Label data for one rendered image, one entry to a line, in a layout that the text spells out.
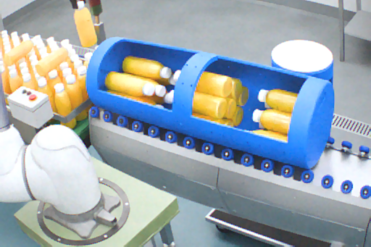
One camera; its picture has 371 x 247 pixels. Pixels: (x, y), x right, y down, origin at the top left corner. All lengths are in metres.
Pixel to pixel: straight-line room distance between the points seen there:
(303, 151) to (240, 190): 0.34
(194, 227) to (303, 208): 1.23
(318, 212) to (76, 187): 0.78
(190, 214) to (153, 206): 1.47
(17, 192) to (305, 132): 0.83
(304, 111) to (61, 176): 0.70
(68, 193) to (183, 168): 0.65
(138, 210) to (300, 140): 0.50
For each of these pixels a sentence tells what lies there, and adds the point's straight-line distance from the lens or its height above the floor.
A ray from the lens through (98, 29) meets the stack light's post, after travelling 2.44.
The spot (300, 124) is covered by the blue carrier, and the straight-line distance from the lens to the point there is 1.41.
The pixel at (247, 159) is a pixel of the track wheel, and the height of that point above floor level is 0.97.
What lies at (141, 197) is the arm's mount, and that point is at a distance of 1.38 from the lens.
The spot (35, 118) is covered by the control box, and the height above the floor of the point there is 1.05.
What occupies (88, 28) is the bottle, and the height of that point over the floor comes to 1.28.
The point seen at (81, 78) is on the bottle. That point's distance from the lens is 2.04.
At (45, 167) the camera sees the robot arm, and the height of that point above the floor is 1.29.
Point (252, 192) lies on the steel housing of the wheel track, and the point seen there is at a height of 0.85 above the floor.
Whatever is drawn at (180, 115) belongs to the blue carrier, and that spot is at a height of 1.10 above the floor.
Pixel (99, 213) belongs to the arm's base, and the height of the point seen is 1.10.
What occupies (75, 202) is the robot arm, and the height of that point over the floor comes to 1.17.
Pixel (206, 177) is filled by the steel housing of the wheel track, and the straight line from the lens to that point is 1.73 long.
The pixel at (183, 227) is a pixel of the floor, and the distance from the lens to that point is 2.74.
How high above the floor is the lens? 1.99
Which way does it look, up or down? 33 degrees down
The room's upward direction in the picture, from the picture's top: 8 degrees counter-clockwise
